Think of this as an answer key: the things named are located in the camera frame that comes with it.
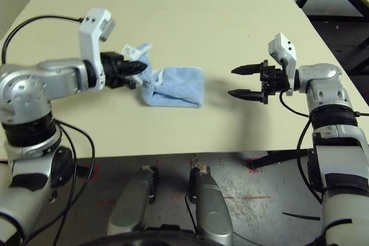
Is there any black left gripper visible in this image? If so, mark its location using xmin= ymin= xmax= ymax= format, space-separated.
xmin=100 ymin=51 xmax=148 ymax=90

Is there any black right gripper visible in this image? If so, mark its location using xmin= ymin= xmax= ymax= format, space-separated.
xmin=227 ymin=59 xmax=291 ymax=105

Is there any light blue terry towel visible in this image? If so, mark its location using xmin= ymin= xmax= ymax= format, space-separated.
xmin=121 ymin=43 xmax=205 ymax=109

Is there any grey left robot leg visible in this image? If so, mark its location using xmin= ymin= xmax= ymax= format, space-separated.
xmin=107 ymin=164 xmax=160 ymax=237

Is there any black robot torso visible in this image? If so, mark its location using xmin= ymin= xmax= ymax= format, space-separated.
xmin=77 ymin=224 xmax=202 ymax=246

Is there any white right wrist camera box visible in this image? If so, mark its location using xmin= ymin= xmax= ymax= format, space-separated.
xmin=268 ymin=32 xmax=298 ymax=96

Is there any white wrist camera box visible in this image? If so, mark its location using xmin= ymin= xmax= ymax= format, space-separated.
xmin=268 ymin=32 xmax=298 ymax=96
xmin=78 ymin=8 xmax=116 ymax=91

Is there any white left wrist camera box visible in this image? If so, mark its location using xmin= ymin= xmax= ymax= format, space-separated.
xmin=78 ymin=8 xmax=116 ymax=91

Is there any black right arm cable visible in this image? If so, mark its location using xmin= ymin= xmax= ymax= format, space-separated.
xmin=278 ymin=89 xmax=325 ymax=205

